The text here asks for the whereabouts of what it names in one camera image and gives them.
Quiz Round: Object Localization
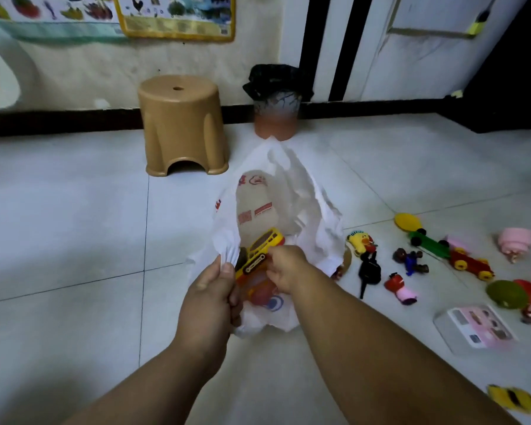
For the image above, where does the black bin liner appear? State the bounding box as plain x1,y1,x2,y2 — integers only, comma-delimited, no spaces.
242,64,315,102

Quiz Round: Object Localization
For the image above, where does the yellow bordered picture poster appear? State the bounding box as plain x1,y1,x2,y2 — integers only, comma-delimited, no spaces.
113,0,237,43

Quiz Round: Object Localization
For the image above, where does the pink vending machine toy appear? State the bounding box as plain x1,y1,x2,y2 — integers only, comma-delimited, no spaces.
433,303,519,357

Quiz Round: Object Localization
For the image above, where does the yellow round disc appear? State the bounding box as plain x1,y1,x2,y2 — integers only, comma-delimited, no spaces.
394,212,424,234

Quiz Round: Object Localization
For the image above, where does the green bordered picture poster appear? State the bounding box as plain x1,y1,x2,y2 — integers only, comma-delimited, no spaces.
0,0,127,40

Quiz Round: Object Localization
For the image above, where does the yellow black radio toy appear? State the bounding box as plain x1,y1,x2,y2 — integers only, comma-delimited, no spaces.
234,227,286,282

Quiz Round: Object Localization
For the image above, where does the pink cupcake toy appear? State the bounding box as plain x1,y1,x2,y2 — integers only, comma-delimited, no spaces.
497,227,531,264

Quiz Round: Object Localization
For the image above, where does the green spiky ball toy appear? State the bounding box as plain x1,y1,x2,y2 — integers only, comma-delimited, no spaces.
486,280,530,310

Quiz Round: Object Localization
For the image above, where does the yellow duck face toy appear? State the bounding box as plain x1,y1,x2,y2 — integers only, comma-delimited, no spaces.
346,230,378,258

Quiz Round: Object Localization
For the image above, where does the white plastic bag red print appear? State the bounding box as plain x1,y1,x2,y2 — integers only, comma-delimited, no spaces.
186,136,346,338

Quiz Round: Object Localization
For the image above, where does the black framed white partition door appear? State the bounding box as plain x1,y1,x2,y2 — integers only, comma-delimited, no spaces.
281,0,531,134

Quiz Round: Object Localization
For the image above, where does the person's left hand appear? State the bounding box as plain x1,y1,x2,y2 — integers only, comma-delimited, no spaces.
172,255,244,377

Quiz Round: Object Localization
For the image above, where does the tan plastic stool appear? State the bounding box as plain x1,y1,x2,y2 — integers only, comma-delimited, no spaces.
137,74,230,178

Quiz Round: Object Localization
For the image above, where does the yellow green handle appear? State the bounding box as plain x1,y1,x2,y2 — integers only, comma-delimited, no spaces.
464,8,492,37

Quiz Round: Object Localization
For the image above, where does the small yellow car toy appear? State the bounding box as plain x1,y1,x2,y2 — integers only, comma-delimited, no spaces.
486,384,531,416

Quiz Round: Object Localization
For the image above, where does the white low side stand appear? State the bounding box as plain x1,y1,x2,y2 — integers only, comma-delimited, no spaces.
0,39,23,112

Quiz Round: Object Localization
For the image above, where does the person's right forearm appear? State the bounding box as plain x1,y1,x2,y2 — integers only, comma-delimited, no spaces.
290,269,521,425

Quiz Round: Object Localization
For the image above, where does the person's left forearm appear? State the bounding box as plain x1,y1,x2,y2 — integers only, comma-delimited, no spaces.
61,340,224,425

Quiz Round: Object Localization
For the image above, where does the person's right hand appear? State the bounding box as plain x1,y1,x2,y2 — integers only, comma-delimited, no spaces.
265,244,322,302

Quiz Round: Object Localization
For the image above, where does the red block car toy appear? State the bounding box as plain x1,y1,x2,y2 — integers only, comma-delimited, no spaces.
449,248,496,283

